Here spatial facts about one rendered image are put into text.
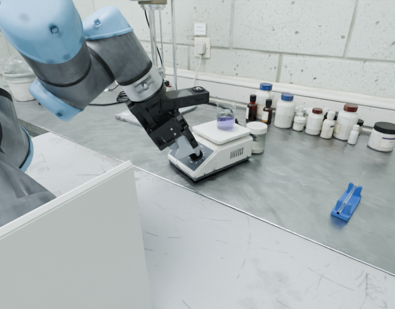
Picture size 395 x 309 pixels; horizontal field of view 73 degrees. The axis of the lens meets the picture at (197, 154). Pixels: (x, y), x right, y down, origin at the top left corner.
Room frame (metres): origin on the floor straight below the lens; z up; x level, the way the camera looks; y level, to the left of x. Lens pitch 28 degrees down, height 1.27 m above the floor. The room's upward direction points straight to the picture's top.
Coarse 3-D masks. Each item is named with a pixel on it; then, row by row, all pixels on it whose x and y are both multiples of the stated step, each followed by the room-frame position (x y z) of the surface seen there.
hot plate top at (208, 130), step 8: (192, 128) 0.68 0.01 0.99; (200, 128) 0.67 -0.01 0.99; (208, 128) 0.67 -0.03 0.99; (216, 128) 0.67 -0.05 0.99; (240, 128) 0.67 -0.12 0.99; (208, 136) 0.62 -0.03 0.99; (216, 136) 0.62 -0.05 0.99; (224, 136) 0.62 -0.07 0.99; (232, 136) 0.62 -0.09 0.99; (240, 136) 0.63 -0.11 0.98
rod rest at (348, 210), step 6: (348, 186) 0.49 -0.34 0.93; (360, 186) 0.47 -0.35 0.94; (348, 192) 0.48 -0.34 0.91; (354, 192) 0.48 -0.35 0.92; (360, 192) 0.47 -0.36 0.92; (342, 198) 0.47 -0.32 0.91; (354, 198) 0.47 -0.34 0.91; (360, 198) 0.47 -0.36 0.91; (336, 204) 0.43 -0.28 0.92; (348, 204) 0.41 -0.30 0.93; (354, 204) 0.45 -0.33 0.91; (336, 210) 0.43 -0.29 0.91; (342, 210) 0.42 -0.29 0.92; (348, 210) 0.41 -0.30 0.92; (354, 210) 0.44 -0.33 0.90; (336, 216) 0.42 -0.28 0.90; (342, 216) 0.41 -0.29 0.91; (348, 216) 0.41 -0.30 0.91
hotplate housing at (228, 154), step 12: (192, 132) 0.69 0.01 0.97; (204, 144) 0.62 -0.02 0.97; (216, 144) 0.61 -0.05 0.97; (228, 144) 0.61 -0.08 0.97; (240, 144) 0.63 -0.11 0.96; (168, 156) 0.63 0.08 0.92; (216, 156) 0.58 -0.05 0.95; (228, 156) 0.60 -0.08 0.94; (240, 156) 0.63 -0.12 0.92; (180, 168) 0.59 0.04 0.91; (204, 168) 0.56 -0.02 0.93; (216, 168) 0.58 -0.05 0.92
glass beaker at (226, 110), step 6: (222, 102) 0.70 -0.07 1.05; (228, 102) 0.70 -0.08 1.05; (234, 102) 0.69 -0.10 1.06; (222, 108) 0.65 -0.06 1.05; (228, 108) 0.65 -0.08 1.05; (234, 108) 0.66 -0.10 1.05; (222, 114) 0.65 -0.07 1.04; (228, 114) 0.65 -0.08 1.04; (234, 114) 0.66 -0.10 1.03; (216, 120) 0.67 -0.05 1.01; (222, 120) 0.65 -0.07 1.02; (228, 120) 0.65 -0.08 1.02; (234, 120) 0.66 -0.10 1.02; (216, 126) 0.67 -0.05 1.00; (222, 126) 0.65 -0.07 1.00; (228, 126) 0.65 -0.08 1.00; (234, 126) 0.66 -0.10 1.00
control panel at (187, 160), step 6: (198, 144) 0.63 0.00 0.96; (174, 150) 0.64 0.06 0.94; (204, 150) 0.60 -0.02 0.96; (210, 150) 0.59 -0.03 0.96; (174, 156) 0.62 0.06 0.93; (186, 156) 0.60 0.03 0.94; (204, 156) 0.58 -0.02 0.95; (186, 162) 0.58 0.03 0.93; (192, 162) 0.57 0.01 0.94; (198, 162) 0.57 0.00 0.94; (192, 168) 0.56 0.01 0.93
